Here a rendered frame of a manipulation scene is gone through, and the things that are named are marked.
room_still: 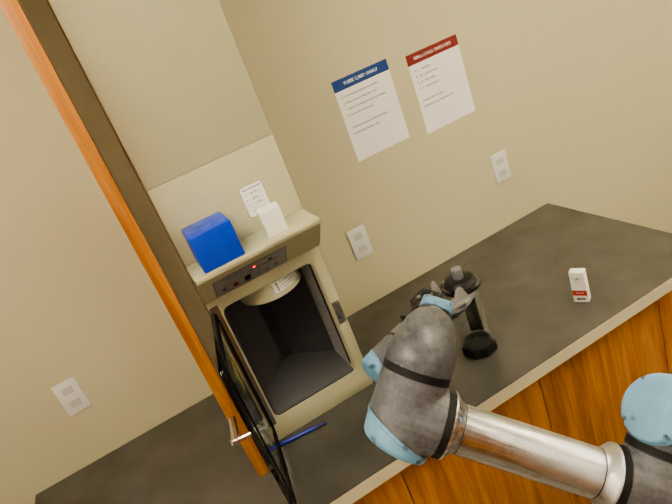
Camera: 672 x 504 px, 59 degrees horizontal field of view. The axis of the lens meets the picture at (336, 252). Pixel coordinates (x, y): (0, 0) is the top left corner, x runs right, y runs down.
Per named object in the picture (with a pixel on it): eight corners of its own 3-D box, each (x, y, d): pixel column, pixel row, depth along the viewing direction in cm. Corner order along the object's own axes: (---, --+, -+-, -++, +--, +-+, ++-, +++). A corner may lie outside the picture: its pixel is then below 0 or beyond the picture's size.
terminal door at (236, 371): (274, 430, 159) (212, 308, 143) (296, 512, 131) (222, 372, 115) (272, 431, 159) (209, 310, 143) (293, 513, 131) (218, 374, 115)
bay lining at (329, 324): (250, 376, 182) (201, 280, 168) (322, 335, 188) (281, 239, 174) (275, 416, 160) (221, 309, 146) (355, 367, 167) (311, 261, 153)
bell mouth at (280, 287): (233, 292, 166) (225, 275, 164) (288, 263, 171) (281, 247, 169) (250, 313, 151) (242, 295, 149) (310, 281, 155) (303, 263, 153)
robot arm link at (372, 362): (388, 391, 142) (364, 378, 148) (417, 361, 146) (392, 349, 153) (378, 368, 138) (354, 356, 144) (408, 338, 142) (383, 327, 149)
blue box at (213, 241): (196, 262, 140) (180, 229, 136) (234, 243, 142) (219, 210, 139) (205, 274, 131) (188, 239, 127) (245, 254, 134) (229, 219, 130)
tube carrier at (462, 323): (475, 330, 174) (456, 268, 165) (506, 338, 165) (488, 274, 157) (452, 351, 169) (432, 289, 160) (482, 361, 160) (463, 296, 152)
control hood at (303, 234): (202, 302, 144) (184, 267, 140) (317, 242, 152) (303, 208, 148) (212, 318, 133) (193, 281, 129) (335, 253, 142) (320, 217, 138)
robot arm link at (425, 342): (401, 295, 95) (416, 289, 143) (381, 360, 95) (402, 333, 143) (472, 318, 93) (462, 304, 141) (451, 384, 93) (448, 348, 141)
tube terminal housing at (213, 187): (250, 400, 184) (134, 176, 154) (338, 348, 193) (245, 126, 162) (275, 443, 162) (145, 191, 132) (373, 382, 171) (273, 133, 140)
